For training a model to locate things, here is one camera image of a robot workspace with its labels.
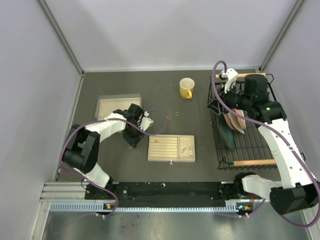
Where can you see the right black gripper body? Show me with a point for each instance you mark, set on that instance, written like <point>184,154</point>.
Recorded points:
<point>234,99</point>

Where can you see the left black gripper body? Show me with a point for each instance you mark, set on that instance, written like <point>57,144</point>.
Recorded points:
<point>133,128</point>

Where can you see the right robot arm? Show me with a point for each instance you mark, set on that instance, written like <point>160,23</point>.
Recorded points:
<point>298,189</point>

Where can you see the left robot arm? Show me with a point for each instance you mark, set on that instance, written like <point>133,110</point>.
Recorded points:
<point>81,149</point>

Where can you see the beige jewelry tray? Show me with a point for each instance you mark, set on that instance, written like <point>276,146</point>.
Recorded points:
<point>167,148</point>

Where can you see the silver jewelry pile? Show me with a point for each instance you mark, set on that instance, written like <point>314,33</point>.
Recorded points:
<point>187,149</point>

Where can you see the cream plate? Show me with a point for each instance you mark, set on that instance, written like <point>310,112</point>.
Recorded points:
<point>233,123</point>

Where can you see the pink plate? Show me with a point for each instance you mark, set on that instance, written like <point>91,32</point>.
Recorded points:
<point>242,122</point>

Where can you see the dark teal plate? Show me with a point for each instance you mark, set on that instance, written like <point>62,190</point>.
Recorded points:
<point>225,133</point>

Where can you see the yellow mug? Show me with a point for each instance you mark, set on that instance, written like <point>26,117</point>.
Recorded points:
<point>186,88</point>

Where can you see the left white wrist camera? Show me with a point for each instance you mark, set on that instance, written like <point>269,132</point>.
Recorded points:
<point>145,121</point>

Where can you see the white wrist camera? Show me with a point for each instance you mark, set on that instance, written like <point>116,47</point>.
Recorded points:
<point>145,121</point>
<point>230,77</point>

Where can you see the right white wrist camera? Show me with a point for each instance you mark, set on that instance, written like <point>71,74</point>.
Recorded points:
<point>230,77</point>

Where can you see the black wire dish rack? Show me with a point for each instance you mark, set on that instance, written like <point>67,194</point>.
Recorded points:
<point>251,149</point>

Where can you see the grey cable duct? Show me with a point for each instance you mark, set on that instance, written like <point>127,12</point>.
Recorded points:
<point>106,206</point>

